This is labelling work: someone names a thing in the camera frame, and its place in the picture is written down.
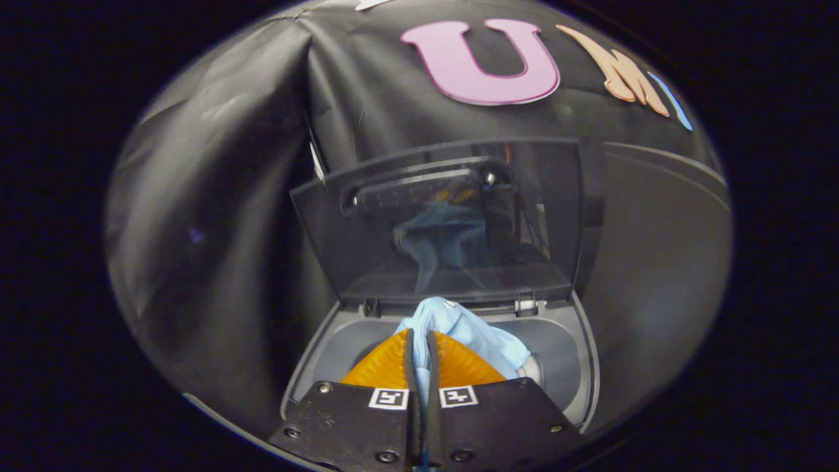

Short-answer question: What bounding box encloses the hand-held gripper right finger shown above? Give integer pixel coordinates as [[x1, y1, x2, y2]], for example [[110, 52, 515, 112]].
[[423, 330, 585, 472]]

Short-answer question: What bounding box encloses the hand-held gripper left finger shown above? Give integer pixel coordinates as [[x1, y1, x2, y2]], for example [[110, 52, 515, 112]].
[[269, 328, 421, 472]]

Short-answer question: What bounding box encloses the light blue garment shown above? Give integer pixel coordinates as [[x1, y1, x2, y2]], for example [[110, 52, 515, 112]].
[[393, 296, 532, 408]]

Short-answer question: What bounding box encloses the dark transparent washing machine lid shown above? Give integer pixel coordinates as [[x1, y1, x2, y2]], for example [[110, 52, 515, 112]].
[[290, 137, 585, 307]]

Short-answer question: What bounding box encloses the black backdrop cloth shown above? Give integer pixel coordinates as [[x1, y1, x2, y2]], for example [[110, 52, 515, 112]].
[[105, 0, 728, 420]]

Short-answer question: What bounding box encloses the beige cabinet with dark frame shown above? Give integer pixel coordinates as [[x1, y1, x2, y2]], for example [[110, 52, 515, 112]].
[[576, 140, 734, 435]]

